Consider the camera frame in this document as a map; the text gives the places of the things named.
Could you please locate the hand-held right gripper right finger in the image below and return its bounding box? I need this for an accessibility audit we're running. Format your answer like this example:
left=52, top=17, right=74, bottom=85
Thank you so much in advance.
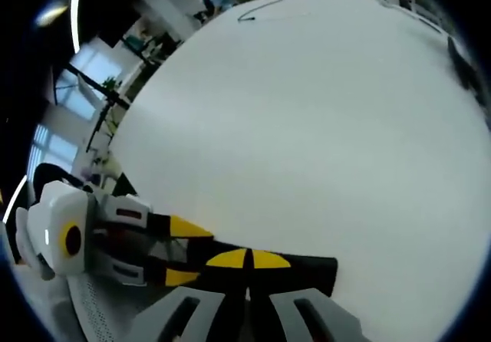
left=247, top=249, right=370, bottom=342

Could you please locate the ceiling light strip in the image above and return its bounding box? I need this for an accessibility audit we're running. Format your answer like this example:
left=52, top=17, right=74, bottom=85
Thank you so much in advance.
left=69, top=0, right=85, bottom=54

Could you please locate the black metal rack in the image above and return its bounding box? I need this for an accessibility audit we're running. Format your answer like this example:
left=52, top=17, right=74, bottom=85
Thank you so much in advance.
left=55, top=31, right=164, bottom=155

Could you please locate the green potted plant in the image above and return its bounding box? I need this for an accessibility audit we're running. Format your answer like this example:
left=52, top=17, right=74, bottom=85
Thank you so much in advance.
left=446, top=35, right=485, bottom=104

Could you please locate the black cable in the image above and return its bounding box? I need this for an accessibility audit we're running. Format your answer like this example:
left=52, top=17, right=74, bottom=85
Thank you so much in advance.
left=237, top=0, right=295, bottom=23

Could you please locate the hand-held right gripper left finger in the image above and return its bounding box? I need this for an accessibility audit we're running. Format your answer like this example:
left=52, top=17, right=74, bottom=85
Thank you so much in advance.
left=131, top=248, right=251, bottom=342

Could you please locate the white perforated panel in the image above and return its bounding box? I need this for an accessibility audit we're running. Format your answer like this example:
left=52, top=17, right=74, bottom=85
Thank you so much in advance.
left=67, top=275, right=133, bottom=342

